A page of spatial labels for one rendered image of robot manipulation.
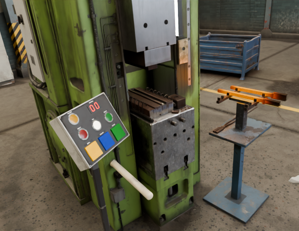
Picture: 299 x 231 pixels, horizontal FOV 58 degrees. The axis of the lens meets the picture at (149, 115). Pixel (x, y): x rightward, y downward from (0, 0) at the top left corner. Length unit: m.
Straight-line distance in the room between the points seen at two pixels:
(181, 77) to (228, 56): 3.50
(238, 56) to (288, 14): 4.19
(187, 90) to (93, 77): 0.79
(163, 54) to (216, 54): 3.92
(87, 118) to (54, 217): 1.38
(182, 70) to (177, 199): 1.02
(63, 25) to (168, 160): 1.16
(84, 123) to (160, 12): 0.78
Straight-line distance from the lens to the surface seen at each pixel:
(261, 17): 9.70
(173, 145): 1.91
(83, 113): 1.37
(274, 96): 2.08
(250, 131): 2.12
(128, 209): 2.24
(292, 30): 9.38
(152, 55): 1.66
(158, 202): 2.11
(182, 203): 2.30
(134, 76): 2.20
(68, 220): 2.51
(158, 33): 1.68
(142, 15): 1.60
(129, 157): 1.98
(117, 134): 1.45
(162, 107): 1.80
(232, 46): 5.44
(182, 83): 2.06
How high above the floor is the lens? 1.69
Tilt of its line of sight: 25 degrees down
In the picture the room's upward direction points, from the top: 5 degrees counter-clockwise
